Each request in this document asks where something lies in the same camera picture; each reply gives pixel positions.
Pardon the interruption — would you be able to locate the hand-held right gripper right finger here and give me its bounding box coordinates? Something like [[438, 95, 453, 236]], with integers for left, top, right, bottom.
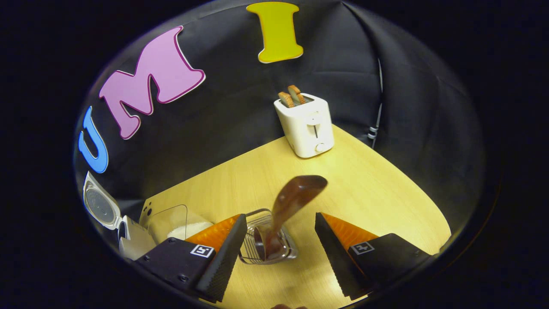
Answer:
[[314, 212, 431, 301]]

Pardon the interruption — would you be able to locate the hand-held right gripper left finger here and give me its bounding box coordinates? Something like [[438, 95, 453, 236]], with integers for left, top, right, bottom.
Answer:
[[135, 213, 248, 303]]

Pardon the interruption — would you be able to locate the white rice heap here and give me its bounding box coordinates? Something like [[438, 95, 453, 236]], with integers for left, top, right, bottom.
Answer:
[[167, 221, 214, 240]]

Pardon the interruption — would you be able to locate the clear wire chopstick holder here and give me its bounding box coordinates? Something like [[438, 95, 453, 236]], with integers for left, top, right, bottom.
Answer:
[[238, 209, 299, 265]]

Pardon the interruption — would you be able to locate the brown wooden spoon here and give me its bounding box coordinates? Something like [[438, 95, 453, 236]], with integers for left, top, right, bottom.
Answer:
[[253, 175, 329, 260]]

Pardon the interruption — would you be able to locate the white rice cooker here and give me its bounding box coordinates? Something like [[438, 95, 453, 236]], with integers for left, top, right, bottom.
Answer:
[[82, 171, 157, 261]]

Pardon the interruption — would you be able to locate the clear plastic rice box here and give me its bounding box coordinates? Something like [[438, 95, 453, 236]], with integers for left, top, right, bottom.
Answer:
[[139, 198, 215, 245]]

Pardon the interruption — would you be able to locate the white toaster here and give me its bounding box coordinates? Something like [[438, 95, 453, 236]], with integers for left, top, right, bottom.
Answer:
[[274, 93, 335, 159]]

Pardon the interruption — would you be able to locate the black backdrop cloth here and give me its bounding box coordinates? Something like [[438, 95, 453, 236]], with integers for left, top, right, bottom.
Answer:
[[73, 0, 485, 241]]

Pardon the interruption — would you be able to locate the thin white wall cable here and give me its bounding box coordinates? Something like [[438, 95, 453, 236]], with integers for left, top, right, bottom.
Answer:
[[368, 58, 383, 149]]

